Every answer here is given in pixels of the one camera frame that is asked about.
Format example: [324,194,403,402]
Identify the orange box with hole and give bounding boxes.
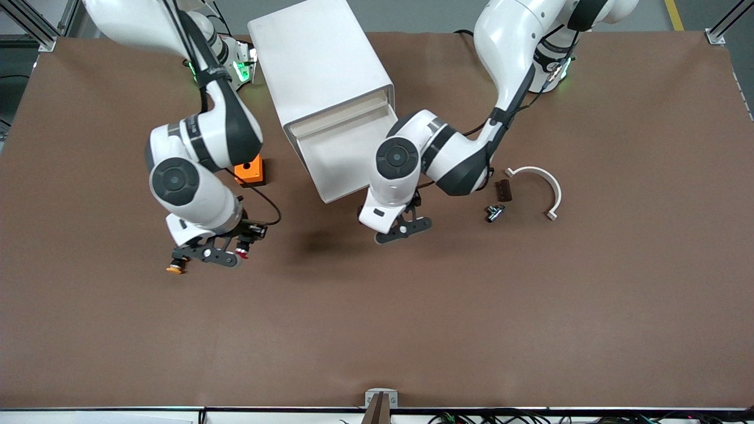
[234,154,266,188]

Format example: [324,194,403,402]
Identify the brown wedge piece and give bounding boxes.
[362,392,391,424]

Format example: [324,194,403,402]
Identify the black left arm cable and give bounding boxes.
[462,24,581,177]

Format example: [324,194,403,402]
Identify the white curved plastic bracket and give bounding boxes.
[505,166,563,222]

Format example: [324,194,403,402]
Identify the grey metal bracket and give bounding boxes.
[365,388,399,409]

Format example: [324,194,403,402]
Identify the tangled black cables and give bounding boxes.
[429,411,754,424]

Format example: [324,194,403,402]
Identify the aluminium frame profile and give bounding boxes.
[0,0,80,52]
[705,0,754,46]

